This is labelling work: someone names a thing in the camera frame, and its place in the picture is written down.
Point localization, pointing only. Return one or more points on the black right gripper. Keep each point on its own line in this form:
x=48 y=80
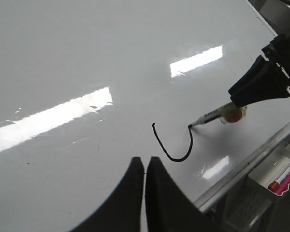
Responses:
x=260 y=82

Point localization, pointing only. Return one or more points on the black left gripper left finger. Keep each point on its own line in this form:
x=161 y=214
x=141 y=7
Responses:
x=121 y=211

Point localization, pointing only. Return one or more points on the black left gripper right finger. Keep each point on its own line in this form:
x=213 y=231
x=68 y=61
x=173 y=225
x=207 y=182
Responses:
x=167 y=208

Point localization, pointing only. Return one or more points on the black whiteboard marker white barrel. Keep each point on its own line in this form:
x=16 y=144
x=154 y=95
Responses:
x=228 y=113

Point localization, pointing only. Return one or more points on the white perforated metal panel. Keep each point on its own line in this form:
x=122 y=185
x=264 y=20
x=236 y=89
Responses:
x=241 y=210

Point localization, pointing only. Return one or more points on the white marker tray under board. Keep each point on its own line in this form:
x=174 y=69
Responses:
x=267 y=171

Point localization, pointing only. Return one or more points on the red capped marker in tray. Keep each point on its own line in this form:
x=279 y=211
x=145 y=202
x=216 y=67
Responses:
x=276 y=183

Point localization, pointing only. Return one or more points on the pink marker in tray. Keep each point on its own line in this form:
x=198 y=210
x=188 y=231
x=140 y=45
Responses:
x=283 y=186

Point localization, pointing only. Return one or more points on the white whiteboard with aluminium frame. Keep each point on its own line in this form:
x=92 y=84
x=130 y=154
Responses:
x=85 y=85

